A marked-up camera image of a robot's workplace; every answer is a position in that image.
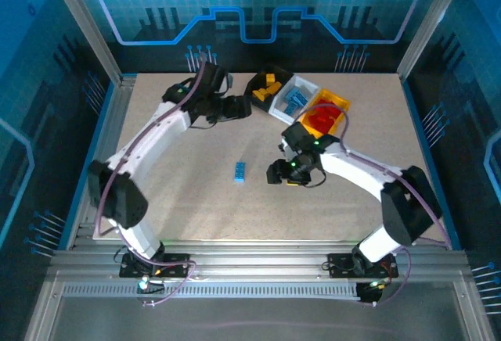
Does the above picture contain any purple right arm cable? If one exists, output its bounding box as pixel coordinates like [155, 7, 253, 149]
[295, 102, 451, 309]

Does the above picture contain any slotted grey cable duct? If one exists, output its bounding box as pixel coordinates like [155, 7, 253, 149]
[62, 282, 363, 300]

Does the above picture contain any white plastic container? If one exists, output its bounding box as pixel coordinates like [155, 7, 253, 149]
[269, 74, 321, 125]

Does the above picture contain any yellow plastic container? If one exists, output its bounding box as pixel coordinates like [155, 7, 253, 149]
[297, 88, 351, 138]

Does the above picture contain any aluminium frame post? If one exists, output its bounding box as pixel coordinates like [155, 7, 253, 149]
[42, 0, 126, 84]
[395, 0, 473, 80]

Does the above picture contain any aluminium table edge rail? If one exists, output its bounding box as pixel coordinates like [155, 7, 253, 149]
[46, 239, 473, 285]

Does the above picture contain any black plastic container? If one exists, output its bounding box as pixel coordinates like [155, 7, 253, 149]
[243, 63, 295, 114]

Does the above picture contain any blue edged side rail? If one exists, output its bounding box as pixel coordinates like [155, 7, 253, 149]
[64, 74, 138, 250]

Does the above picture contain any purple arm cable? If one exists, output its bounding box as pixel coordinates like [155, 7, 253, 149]
[92, 53, 220, 309]
[295, 102, 451, 309]

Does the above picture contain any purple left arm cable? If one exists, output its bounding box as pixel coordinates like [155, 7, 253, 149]
[92, 53, 220, 309]

